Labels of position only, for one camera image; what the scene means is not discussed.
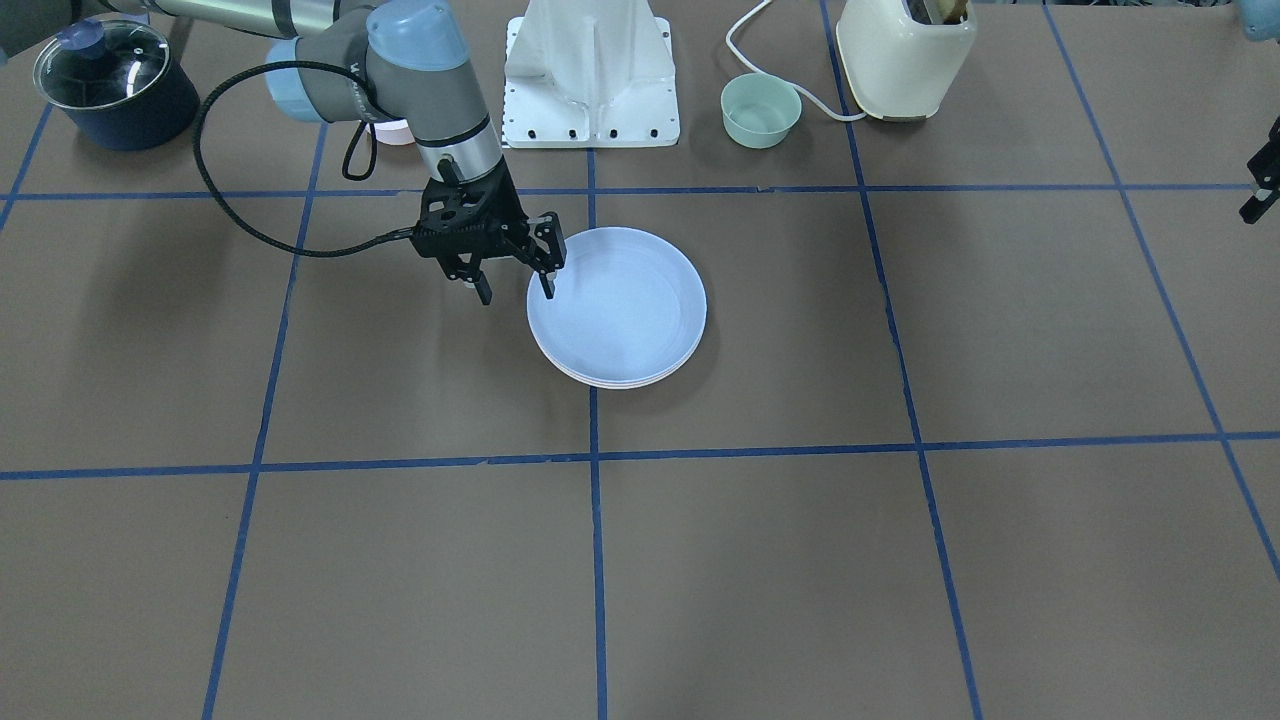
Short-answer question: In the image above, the cream toaster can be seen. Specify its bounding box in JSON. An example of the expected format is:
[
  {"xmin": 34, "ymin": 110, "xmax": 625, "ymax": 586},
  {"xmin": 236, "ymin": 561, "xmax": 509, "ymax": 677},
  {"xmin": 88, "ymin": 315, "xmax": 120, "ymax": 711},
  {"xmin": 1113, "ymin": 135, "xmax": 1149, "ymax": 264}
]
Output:
[{"xmin": 835, "ymin": 1, "xmax": 977, "ymax": 122}]

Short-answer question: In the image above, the blue plate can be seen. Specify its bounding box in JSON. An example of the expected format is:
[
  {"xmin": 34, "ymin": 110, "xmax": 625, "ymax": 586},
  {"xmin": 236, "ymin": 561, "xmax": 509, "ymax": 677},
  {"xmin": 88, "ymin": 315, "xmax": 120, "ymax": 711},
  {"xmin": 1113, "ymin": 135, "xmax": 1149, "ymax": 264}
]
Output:
[{"xmin": 526, "ymin": 227, "xmax": 708, "ymax": 347}]

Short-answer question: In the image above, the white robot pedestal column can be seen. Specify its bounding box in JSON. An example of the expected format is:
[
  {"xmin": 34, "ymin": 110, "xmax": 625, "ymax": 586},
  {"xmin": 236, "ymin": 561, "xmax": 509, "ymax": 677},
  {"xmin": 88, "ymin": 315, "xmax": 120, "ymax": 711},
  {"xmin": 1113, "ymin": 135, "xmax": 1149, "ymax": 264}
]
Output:
[{"xmin": 504, "ymin": 1, "xmax": 676, "ymax": 108}]

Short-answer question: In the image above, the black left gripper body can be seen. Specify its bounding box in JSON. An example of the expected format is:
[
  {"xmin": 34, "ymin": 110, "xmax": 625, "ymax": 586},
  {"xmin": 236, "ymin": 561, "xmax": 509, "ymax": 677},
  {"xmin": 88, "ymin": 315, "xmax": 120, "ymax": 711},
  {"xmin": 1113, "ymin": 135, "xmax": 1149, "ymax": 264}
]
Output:
[{"xmin": 1247, "ymin": 117, "xmax": 1280, "ymax": 196}]

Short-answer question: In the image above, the dark blue pot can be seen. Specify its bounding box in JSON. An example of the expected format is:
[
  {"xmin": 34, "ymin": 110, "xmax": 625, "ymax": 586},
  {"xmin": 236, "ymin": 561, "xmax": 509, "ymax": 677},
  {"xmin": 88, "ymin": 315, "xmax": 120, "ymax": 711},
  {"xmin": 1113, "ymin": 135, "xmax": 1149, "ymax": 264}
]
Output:
[{"xmin": 33, "ymin": 19, "xmax": 200, "ymax": 151}]

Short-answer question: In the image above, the pink bowl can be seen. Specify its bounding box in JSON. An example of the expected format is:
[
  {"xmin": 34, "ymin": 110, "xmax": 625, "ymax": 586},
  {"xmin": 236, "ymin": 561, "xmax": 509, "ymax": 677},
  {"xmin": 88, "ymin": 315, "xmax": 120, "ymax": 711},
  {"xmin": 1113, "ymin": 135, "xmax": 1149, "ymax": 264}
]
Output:
[{"xmin": 370, "ymin": 119, "xmax": 415, "ymax": 146}]

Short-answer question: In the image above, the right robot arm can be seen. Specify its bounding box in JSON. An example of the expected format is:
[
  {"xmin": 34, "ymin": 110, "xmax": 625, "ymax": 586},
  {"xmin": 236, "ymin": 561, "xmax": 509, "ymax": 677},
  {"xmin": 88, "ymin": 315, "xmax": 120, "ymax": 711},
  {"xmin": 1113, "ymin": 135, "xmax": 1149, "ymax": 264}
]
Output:
[{"xmin": 111, "ymin": 1, "xmax": 564, "ymax": 304}]

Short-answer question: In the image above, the black camera cable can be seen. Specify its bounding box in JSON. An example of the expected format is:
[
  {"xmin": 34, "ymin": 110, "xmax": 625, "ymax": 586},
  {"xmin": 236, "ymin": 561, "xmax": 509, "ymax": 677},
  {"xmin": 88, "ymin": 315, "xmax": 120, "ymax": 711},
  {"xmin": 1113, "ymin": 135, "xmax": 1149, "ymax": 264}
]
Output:
[{"xmin": 192, "ymin": 61, "xmax": 421, "ymax": 259}]

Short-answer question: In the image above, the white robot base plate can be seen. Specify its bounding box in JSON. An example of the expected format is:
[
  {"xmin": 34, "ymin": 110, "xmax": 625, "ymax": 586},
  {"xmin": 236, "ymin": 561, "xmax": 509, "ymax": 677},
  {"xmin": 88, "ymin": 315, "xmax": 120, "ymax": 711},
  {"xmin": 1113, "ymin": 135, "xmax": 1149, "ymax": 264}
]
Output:
[{"xmin": 500, "ymin": 1, "xmax": 681, "ymax": 149}]

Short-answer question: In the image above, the green cup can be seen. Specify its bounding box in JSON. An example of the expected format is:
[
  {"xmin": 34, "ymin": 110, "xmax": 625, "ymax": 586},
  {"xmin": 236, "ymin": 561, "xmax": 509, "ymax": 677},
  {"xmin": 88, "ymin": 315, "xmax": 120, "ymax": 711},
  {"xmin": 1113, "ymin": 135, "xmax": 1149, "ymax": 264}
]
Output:
[{"xmin": 719, "ymin": 73, "xmax": 803, "ymax": 150}]

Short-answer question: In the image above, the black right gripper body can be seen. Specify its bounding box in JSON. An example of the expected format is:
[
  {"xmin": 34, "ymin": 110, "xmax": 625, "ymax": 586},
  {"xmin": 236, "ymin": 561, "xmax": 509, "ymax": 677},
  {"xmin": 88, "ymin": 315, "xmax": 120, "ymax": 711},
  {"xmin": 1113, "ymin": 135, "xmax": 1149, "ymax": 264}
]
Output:
[{"xmin": 440, "ymin": 165, "xmax": 531, "ymax": 261}]

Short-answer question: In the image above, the white toaster power cord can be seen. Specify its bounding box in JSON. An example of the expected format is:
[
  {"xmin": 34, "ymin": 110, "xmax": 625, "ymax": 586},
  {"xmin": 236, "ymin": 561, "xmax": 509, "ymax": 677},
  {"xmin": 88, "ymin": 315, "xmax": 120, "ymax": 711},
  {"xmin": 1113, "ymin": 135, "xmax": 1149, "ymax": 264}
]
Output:
[{"xmin": 724, "ymin": 0, "xmax": 867, "ymax": 123}]

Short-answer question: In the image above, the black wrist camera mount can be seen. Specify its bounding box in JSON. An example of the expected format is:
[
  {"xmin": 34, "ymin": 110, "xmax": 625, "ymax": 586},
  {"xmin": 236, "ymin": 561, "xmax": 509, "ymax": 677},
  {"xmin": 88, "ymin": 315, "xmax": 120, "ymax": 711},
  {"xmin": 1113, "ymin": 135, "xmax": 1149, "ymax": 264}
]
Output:
[{"xmin": 410, "ymin": 176, "xmax": 529, "ymax": 284}]

